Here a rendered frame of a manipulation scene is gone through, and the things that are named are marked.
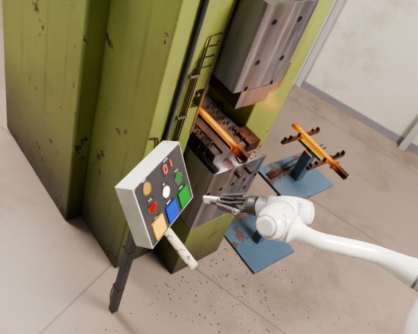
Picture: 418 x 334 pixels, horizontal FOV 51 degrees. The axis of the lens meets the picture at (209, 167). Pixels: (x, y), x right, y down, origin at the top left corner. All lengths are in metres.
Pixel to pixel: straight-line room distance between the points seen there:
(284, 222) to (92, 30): 1.17
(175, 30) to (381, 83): 3.36
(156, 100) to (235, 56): 0.36
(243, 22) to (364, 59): 3.06
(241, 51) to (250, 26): 0.11
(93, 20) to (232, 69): 0.63
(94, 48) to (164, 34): 0.50
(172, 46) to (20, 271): 1.62
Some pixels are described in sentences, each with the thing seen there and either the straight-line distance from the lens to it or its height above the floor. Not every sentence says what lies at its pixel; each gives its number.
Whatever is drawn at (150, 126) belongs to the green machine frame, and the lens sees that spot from 1.90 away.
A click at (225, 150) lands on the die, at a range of 2.15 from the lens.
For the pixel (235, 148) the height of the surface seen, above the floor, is 1.00.
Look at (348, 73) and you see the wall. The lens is 4.80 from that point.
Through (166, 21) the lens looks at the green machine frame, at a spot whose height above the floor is 1.61.
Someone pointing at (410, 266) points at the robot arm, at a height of 1.36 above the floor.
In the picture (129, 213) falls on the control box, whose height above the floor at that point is 1.08.
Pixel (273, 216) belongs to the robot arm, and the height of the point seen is 1.35.
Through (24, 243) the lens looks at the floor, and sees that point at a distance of 2.85.
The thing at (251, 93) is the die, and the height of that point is 1.34.
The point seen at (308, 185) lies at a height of 0.68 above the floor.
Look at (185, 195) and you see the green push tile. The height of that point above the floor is 1.01.
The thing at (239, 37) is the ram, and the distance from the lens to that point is 1.78.
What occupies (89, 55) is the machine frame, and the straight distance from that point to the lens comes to 2.10.
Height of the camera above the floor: 2.35
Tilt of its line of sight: 42 degrees down
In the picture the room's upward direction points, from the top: 22 degrees clockwise
